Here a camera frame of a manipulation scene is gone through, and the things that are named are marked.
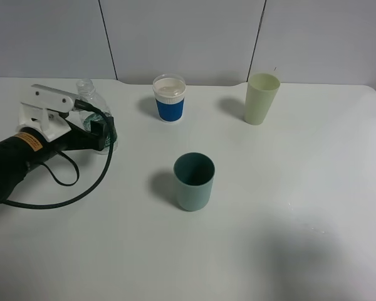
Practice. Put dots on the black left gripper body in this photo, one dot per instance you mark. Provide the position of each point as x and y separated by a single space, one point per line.
28 149

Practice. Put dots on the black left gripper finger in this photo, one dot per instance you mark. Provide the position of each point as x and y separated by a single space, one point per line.
102 130

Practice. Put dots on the clear plastic drink bottle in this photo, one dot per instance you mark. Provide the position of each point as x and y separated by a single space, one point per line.
88 92

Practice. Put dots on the blue and white cup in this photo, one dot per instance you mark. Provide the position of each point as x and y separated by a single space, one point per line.
169 91

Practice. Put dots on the teal green cup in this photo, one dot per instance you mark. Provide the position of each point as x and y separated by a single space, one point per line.
194 173

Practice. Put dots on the tall pale green cup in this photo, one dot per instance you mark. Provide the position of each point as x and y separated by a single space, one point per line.
261 91

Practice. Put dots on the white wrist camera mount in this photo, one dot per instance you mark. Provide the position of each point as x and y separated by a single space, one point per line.
40 109

